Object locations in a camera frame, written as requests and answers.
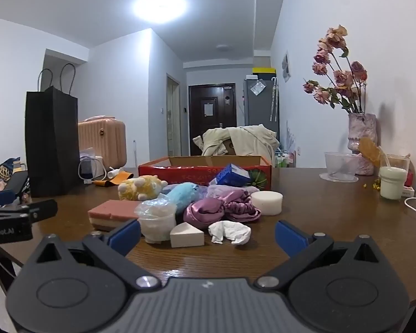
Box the white tissue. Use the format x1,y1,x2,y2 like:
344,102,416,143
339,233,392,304
208,220,252,245

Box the amber dried leaf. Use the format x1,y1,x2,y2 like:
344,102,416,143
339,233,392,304
358,137,385,168

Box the pink layered sponge block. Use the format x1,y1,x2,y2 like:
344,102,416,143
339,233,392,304
88,200,140,231

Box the yellow white plush toy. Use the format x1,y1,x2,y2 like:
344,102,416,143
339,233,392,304
118,175,168,201

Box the pink ribbed suitcase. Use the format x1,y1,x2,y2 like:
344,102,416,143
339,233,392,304
78,116,127,169

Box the lilac towel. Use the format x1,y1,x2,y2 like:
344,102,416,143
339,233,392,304
206,184,259,198

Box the black paper shopping bag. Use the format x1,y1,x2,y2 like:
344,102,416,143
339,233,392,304
24,62,81,199

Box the blue white carton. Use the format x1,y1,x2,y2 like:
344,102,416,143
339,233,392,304
209,164,251,187

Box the beige coat on chair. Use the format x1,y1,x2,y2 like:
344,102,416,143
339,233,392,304
193,124,280,161

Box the white wedge sponge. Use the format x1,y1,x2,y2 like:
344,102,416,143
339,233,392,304
170,223,204,248

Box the purple satin cloth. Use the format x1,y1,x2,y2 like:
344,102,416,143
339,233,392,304
183,190,262,230

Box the orange cloth strap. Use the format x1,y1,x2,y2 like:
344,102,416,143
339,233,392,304
93,169,135,188

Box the dark entrance door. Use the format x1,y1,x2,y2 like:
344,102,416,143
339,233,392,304
189,84,237,156

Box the white electronic device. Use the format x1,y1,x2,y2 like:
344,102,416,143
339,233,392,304
78,148,107,184

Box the wall picture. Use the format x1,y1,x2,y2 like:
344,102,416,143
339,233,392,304
281,52,291,82

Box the dried pink roses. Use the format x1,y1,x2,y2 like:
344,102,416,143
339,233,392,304
303,25,367,114

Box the yellow box on fridge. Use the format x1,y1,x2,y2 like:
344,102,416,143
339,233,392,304
252,67,277,74

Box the white candle jar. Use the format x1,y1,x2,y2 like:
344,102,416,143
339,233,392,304
379,154,410,201

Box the plastic cup with wrap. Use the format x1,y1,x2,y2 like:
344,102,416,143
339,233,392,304
134,194,177,244

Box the grey refrigerator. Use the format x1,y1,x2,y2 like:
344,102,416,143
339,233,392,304
244,74,280,138

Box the round ceiling light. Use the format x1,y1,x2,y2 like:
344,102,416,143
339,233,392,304
131,0,189,25

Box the red cardboard box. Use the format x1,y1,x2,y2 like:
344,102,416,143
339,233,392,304
138,155,272,190

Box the pink marbled vase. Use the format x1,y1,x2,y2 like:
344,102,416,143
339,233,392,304
347,112,379,177

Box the light blue plush toy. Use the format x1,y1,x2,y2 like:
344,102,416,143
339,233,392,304
167,182,200,214

